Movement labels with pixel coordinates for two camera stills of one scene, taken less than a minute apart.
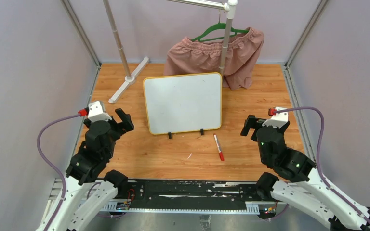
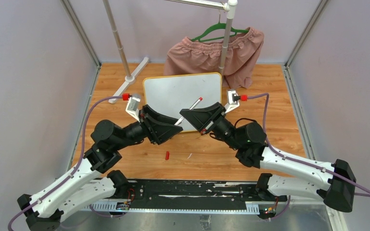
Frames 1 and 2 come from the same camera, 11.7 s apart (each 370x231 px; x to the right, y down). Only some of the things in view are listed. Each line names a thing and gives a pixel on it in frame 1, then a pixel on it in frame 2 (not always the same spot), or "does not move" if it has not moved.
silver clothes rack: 228,6 does not move
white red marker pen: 218,147 → 180,120
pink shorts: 189,56 does not move
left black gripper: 126,124 → 163,129
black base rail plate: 198,196 does not move
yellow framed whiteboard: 184,103 does not move
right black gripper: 252,122 → 198,118
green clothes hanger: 218,26 does not move
